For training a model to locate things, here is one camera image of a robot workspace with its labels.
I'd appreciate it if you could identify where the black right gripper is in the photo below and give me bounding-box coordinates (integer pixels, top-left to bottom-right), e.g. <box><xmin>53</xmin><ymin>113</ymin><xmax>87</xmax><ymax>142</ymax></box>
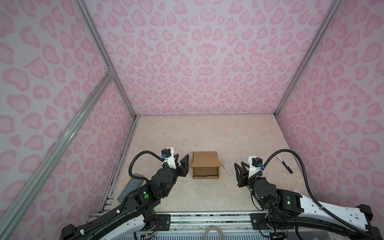
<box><xmin>231</xmin><ymin>162</ymin><xmax>268</xmax><ymax>210</ymax></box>

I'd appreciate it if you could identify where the brown cardboard paper box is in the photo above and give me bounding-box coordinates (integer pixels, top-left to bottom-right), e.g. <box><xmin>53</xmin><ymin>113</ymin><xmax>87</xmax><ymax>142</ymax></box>
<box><xmin>191</xmin><ymin>151</ymin><xmax>225</xmax><ymax>180</ymax></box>

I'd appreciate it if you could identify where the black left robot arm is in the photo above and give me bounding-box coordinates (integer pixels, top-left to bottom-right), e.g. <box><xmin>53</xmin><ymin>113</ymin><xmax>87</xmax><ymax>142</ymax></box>
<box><xmin>60</xmin><ymin>149</ymin><xmax>190</xmax><ymax>240</ymax></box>

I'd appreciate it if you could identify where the black marker pen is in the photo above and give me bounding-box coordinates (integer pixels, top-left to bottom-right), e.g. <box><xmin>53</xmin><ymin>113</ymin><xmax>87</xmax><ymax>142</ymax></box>
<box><xmin>276</xmin><ymin>154</ymin><xmax>294</xmax><ymax>174</ymax></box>

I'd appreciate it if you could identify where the grey whiteboard eraser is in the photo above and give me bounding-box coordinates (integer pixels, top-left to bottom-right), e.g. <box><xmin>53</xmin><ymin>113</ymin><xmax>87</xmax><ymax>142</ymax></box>
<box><xmin>118</xmin><ymin>174</ymin><xmax>145</xmax><ymax>203</ymax></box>

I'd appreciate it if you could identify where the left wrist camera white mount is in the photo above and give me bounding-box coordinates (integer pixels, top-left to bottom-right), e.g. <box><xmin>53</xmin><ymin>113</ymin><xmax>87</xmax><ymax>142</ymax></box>
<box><xmin>161</xmin><ymin>147</ymin><xmax>177</xmax><ymax>170</ymax></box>

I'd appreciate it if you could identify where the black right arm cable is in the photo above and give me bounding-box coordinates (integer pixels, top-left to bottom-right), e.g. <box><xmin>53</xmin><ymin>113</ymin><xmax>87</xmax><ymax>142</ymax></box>
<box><xmin>262</xmin><ymin>149</ymin><xmax>373</xmax><ymax>239</ymax></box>

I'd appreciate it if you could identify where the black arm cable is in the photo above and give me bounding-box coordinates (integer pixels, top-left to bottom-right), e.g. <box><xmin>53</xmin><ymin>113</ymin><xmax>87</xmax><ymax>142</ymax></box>
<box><xmin>262</xmin><ymin>149</ymin><xmax>373</xmax><ymax>239</ymax></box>
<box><xmin>64</xmin><ymin>150</ymin><xmax>164</xmax><ymax>240</ymax></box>

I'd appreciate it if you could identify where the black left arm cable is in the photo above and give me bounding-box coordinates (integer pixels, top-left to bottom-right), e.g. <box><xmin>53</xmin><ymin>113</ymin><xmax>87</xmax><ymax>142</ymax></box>
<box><xmin>64</xmin><ymin>150</ymin><xmax>164</xmax><ymax>240</ymax></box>

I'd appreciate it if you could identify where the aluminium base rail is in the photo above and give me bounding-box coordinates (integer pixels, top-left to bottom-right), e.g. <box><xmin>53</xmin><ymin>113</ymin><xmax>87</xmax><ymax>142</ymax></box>
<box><xmin>79</xmin><ymin>211</ymin><xmax>343</xmax><ymax>240</ymax></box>

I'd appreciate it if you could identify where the diagonal aluminium frame bar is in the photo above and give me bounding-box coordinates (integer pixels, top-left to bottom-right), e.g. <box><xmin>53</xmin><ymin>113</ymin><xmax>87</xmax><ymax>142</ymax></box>
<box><xmin>1</xmin><ymin>73</ymin><xmax>114</xmax><ymax>240</ymax></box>

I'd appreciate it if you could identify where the aluminium frame post left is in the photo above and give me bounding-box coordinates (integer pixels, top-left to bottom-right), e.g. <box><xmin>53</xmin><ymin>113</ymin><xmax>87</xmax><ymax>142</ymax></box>
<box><xmin>73</xmin><ymin>0</ymin><xmax>137</xmax><ymax>120</ymax></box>

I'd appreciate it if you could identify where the aluminium frame post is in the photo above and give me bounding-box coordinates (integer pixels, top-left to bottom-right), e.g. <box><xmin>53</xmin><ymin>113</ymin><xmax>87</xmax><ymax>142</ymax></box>
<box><xmin>73</xmin><ymin>0</ymin><xmax>137</xmax><ymax>120</ymax></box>
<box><xmin>274</xmin><ymin>0</ymin><xmax>344</xmax><ymax>119</ymax></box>

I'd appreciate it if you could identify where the aluminium frame post right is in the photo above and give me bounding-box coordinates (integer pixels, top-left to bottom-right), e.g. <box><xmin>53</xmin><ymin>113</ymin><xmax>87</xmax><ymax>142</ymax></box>
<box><xmin>274</xmin><ymin>0</ymin><xmax>344</xmax><ymax>119</ymax></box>

